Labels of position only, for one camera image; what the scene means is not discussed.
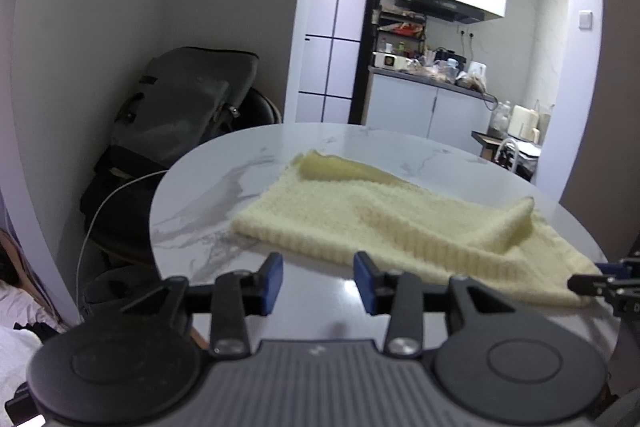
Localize black framed glass door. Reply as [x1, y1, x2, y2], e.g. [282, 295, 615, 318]
[295, 0, 380, 124]

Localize pale yellow knit towel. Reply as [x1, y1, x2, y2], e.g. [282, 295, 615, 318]
[231, 150, 600, 307]

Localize white toaster appliance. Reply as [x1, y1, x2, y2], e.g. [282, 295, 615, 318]
[373, 52, 410, 70]

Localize white wall switch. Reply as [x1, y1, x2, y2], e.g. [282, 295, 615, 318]
[578, 10, 593, 30]

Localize cream air fryer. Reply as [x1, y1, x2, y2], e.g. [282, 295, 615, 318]
[508, 105, 539, 142]

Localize black range hood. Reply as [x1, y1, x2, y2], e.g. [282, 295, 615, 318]
[395, 0, 486, 24]

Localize white lower kitchen cabinet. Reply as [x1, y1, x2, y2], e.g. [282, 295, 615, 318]
[362, 67, 496, 155]

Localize white metal trolley rack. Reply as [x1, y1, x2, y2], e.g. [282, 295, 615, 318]
[494, 138, 541, 182]

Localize black chair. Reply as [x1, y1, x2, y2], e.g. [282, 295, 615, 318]
[231, 88, 282, 132]

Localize white electric kettle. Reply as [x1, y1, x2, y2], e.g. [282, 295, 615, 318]
[468, 61, 487, 80]

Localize dark grey backpack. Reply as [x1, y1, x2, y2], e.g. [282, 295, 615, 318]
[111, 46, 259, 167]

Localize white charging cable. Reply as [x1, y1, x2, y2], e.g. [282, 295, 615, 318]
[74, 168, 170, 308]

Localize black spice shelf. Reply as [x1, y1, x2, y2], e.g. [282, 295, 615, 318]
[374, 9, 427, 57]

